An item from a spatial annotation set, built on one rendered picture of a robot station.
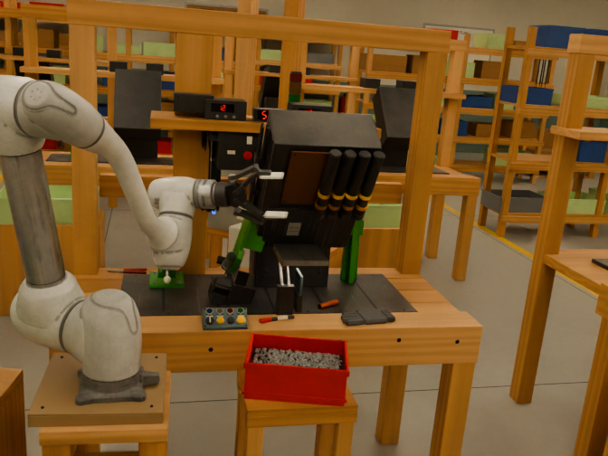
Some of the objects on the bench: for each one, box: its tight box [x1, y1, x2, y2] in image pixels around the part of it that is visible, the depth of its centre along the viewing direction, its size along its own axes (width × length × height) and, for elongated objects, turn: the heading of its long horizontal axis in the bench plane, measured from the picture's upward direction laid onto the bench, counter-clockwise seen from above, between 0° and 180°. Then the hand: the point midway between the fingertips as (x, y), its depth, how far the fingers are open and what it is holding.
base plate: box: [121, 274, 418, 317], centre depth 256 cm, size 42×110×2 cm, turn 87°
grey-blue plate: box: [293, 268, 303, 312], centre depth 241 cm, size 10×2×14 cm, turn 177°
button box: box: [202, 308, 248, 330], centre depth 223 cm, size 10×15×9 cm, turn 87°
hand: (281, 195), depth 196 cm, fingers open, 13 cm apart
